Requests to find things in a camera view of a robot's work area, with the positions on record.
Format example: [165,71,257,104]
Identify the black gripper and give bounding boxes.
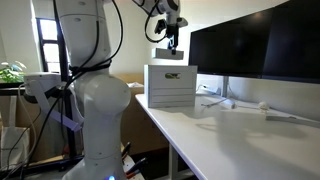
[165,24,180,56]

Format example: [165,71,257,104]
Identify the large white cardboard box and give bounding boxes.
[143,64,199,109]

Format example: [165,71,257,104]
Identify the brown cardboard box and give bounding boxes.
[114,72,170,157]

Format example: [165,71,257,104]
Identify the green printed cloth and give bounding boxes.
[164,72,181,80]

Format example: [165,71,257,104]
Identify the white crumpled paper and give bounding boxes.
[126,81,145,90]

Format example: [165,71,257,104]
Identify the grey monitor stand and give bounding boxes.
[221,75,232,98]

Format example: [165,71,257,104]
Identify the small white round object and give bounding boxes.
[257,101,271,112]

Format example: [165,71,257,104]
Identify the black vertical pole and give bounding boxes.
[52,0,78,159]

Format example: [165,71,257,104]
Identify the white desk leg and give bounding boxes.
[167,143,180,180]

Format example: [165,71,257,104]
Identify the red and black hand tools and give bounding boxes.
[120,141,148,180]

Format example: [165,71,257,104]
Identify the green potted plant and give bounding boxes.
[0,61,28,85]

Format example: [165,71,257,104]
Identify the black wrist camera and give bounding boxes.
[153,17,168,35]

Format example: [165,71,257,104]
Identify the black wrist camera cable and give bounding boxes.
[132,0,168,44]

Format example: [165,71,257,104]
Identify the black cable bundle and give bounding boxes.
[25,0,125,180]

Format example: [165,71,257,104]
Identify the window with black frame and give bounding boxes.
[35,17,72,75]

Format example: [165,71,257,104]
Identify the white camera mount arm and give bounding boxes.
[22,72,84,133]

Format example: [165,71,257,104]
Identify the grey hanging cable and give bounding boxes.
[5,84,43,172]

